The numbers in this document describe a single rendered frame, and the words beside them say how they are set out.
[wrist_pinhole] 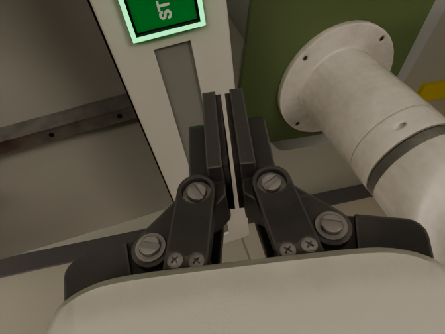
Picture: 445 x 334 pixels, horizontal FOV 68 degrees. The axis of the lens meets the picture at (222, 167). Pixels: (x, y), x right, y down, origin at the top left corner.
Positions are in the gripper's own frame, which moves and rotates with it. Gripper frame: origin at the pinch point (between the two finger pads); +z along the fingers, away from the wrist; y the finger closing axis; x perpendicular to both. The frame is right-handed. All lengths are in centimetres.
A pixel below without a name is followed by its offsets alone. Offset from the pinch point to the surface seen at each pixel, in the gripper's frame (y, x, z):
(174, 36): -3.2, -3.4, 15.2
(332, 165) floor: 67, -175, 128
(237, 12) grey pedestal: 5, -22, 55
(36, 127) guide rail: -24.1, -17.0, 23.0
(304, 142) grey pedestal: 14, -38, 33
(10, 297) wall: -135, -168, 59
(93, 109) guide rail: -17.0, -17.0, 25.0
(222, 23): 0.6, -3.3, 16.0
